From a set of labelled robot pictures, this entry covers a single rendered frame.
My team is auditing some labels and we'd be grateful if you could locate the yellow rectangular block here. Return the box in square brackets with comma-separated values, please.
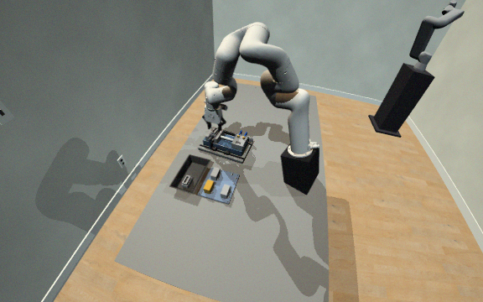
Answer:
[204, 180, 214, 194]

